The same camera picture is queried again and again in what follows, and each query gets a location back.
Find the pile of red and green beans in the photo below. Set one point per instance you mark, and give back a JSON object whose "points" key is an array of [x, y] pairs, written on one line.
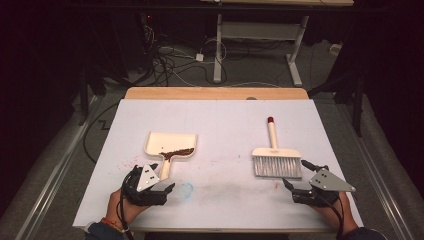
{"points": [[178, 153]]}

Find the white metal desk frame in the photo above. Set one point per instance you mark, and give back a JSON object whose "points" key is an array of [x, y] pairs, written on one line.
{"points": [[260, 30]]}

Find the person's left hand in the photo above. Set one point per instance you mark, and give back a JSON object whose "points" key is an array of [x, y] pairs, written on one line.
{"points": [[116, 210]]}

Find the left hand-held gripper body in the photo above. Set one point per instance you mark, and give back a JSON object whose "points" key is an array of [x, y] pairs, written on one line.
{"points": [[146, 178]]}

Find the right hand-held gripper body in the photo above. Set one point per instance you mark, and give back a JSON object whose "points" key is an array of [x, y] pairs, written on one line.
{"points": [[328, 183]]}

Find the cream hand brush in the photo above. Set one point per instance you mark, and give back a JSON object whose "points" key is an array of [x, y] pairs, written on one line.
{"points": [[276, 155]]}

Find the cream plastic dustpan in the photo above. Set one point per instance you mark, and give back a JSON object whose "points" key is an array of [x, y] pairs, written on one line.
{"points": [[166, 141]]}

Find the wooden table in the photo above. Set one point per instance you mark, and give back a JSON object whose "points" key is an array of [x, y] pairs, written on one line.
{"points": [[213, 93]]}

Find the red wristband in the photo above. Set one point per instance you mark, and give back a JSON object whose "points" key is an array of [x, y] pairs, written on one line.
{"points": [[111, 224]]}

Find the white power adapter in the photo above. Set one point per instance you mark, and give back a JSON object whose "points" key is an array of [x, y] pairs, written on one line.
{"points": [[199, 57]]}

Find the black stand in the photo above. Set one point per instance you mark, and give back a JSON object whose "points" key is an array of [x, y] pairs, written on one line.
{"points": [[357, 106], [83, 100]]}

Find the metal floor rail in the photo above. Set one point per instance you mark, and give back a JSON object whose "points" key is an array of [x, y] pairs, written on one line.
{"points": [[56, 173], [376, 166]]}

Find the person's right hand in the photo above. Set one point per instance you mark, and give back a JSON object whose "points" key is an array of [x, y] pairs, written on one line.
{"points": [[340, 216]]}

